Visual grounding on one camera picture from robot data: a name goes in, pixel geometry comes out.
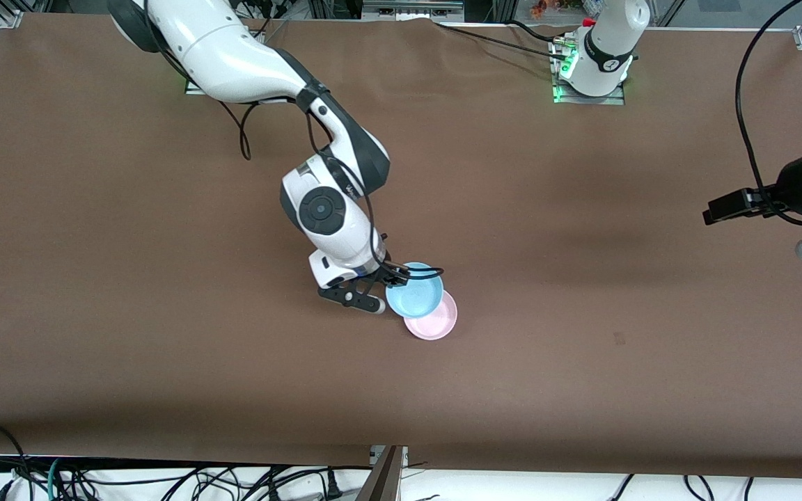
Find blue plastic bowl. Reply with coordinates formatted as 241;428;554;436
385;262;445;319

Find pink plastic bowl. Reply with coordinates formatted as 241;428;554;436
403;289;458;342

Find brown table cover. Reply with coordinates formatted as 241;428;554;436
0;13;802;481

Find grey equipment box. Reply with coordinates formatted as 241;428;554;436
362;0;465;22

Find orange colourful objects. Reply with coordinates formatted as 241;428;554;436
529;0;573;19

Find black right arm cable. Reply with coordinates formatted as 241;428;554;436
220;97;385;262

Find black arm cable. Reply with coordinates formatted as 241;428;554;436
220;97;385;262
734;0;802;228

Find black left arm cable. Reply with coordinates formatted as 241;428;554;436
734;0;802;228

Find aluminium profile post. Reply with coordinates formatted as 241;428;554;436
356;445;409;501

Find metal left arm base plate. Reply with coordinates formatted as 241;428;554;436
549;35;627;106

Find long black table cable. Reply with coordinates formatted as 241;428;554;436
432;21;569;62

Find short black table cable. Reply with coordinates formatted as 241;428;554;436
509;19;572;44

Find teal cable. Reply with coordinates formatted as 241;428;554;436
45;457;69;501

